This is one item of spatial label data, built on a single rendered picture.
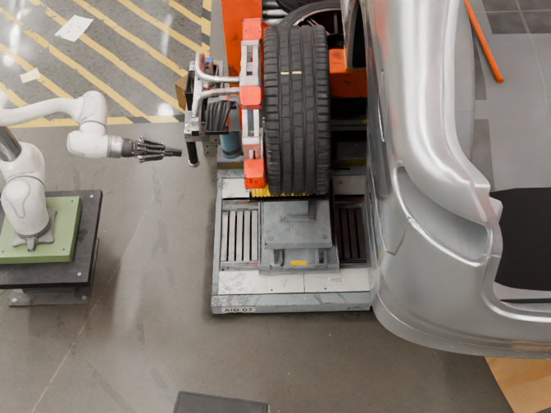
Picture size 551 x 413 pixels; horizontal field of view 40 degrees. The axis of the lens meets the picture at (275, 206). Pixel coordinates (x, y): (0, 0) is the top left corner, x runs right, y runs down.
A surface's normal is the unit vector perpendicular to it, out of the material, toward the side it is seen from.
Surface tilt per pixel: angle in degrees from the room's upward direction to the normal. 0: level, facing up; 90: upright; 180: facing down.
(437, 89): 20
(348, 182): 0
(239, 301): 0
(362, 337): 0
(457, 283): 88
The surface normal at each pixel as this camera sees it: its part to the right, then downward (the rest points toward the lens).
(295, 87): -0.02, -0.14
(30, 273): -0.03, -0.61
